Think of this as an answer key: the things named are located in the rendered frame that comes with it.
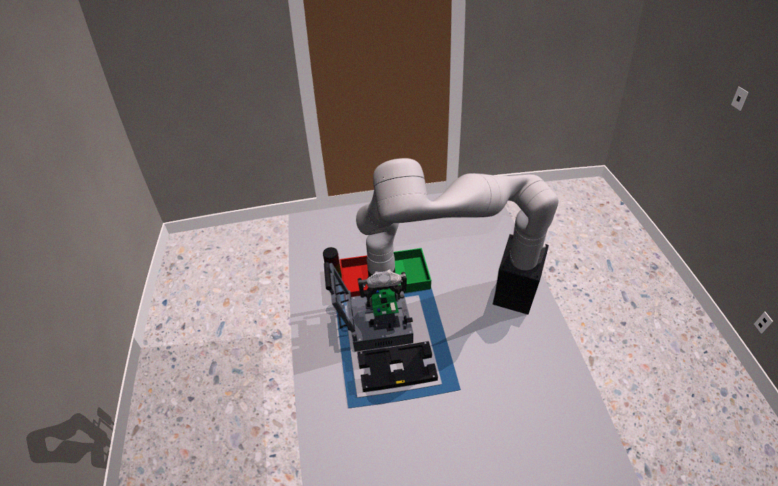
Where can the green circuit board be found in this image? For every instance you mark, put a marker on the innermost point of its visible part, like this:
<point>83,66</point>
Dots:
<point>384,302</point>

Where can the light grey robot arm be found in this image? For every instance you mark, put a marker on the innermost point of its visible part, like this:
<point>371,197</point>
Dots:
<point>400,196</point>

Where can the green open bin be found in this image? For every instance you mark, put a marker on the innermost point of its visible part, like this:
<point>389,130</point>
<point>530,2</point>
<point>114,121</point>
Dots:
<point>413,263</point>

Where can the red bin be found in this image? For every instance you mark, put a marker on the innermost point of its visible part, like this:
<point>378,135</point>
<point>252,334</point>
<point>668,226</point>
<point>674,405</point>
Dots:
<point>353,269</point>

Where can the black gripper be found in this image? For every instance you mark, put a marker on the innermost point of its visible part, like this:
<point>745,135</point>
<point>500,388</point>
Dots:
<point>370,291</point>

